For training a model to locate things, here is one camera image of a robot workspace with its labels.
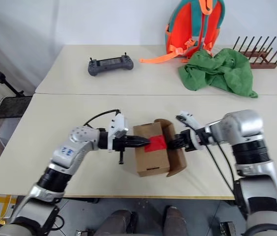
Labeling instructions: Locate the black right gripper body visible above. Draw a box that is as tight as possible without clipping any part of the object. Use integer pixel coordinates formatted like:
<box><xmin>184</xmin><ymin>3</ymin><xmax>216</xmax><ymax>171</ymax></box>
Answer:
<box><xmin>177</xmin><ymin>130</ymin><xmax>195</xmax><ymax>152</ymax></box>

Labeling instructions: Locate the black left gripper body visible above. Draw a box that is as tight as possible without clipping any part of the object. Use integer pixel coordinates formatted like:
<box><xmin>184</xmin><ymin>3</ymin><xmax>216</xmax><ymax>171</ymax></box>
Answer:
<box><xmin>113</xmin><ymin>135</ymin><xmax>136</xmax><ymax>165</ymax></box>

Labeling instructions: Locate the red tape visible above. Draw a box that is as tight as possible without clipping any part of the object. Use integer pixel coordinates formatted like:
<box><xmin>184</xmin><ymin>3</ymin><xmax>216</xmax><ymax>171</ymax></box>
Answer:
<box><xmin>144</xmin><ymin>135</ymin><xmax>168</xmax><ymax>152</ymax></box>

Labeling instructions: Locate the brown cardboard box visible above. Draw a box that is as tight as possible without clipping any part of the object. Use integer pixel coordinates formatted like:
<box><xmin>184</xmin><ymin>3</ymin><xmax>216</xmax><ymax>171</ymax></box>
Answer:
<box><xmin>133</xmin><ymin>118</ymin><xmax>187</xmax><ymax>178</ymax></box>

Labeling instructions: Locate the dark rounded shape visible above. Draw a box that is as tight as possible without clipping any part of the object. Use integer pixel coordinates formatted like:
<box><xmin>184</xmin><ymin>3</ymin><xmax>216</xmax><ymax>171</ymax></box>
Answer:
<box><xmin>163</xmin><ymin>206</ymin><xmax>188</xmax><ymax>236</ymax></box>
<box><xmin>94</xmin><ymin>208</ymin><xmax>139</xmax><ymax>236</ymax></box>

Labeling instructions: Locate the green cloth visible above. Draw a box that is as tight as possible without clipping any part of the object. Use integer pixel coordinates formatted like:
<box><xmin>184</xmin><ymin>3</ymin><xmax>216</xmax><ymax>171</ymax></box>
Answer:
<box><xmin>177</xmin><ymin>48</ymin><xmax>259</xmax><ymax>99</ymax></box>

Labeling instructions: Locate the grey handheld remote controller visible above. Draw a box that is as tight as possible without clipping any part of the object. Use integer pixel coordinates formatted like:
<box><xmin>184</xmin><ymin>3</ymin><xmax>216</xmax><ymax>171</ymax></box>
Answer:
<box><xmin>87</xmin><ymin>52</ymin><xmax>134</xmax><ymax>77</ymax></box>

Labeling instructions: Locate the dark wooden peg rack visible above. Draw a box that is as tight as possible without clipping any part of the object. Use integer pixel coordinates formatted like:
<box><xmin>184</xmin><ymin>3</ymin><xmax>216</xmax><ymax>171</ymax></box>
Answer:
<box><xmin>233</xmin><ymin>36</ymin><xmax>277</xmax><ymax>70</ymax></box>

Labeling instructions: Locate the orange and teal backpack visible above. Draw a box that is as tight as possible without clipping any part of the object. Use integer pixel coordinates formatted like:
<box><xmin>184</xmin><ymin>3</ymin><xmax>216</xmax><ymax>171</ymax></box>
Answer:
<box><xmin>138</xmin><ymin>0</ymin><xmax>226</xmax><ymax>64</ymax></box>

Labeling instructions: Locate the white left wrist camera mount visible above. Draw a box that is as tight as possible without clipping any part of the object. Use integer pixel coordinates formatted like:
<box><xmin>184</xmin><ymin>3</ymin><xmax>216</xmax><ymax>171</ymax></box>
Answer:
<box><xmin>107</xmin><ymin>114</ymin><xmax>130</xmax><ymax>151</ymax></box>

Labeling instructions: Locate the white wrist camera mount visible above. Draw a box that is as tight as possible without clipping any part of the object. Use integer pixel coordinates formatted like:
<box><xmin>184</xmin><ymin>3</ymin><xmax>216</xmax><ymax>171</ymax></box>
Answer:
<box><xmin>176</xmin><ymin>110</ymin><xmax>203</xmax><ymax>150</ymax></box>
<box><xmin>107</xmin><ymin>114</ymin><xmax>130</xmax><ymax>151</ymax></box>

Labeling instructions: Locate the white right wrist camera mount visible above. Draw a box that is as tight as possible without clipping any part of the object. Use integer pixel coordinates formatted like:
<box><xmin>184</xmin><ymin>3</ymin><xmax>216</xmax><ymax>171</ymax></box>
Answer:
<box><xmin>176</xmin><ymin>110</ymin><xmax>203</xmax><ymax>150</ymax></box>

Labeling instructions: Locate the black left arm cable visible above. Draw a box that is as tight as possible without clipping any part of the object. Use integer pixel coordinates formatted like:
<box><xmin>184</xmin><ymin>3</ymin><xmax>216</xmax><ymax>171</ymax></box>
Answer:
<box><xmin>83</xmin><ymin>109</ymin><xmax>122</xmax><ymax>131</ymax></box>

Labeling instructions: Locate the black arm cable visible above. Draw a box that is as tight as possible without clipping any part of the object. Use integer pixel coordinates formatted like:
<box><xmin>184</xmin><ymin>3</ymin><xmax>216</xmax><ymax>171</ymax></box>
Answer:
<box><xmin>83</xmin><ymin>109</ymin><xmax>122</xmax><ymax>131</ymax></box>
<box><xmin>217</xmin><ymin>142</ymin><xmax>237</xmax><ymax>179</ymax></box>
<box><xmin>189</xmin><ymin>124</ymin><xmax>235</xmax><ymax>192</ymax></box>

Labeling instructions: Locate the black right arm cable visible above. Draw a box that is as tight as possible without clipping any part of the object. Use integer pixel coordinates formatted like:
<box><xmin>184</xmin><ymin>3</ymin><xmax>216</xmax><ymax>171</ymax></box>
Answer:
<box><xmin>189</xmin><ymin>124</ymin><xmax>235</xmax><ymax>192</ymax></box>
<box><xmin>217</xmin><ymin>142</ymin><xmax>237</xmax><ymax>179</ymax></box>

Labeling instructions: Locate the black stand base plate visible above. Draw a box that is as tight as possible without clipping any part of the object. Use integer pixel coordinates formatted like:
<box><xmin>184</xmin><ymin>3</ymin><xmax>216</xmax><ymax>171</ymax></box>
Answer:
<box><xmin>0</xmin><ymin>95</ymin><xmax>33</xmax><ymax>120</ymax></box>

